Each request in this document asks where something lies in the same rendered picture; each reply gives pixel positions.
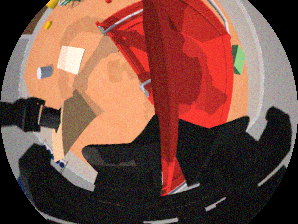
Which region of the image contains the grey cylinder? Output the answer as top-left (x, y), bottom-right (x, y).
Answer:
top-left (36, 65), bottom-right (53, 80)

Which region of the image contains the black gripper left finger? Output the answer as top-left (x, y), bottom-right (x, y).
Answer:
top-left (81, 115), bottom-right (162, 193)

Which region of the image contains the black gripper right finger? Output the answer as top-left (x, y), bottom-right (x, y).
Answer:
top-left (176, 115), bottom-right (250, 186)

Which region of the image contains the light green rectangular block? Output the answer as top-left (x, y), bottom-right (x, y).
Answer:
top-left (231, 44), bottom-right (246, 76)

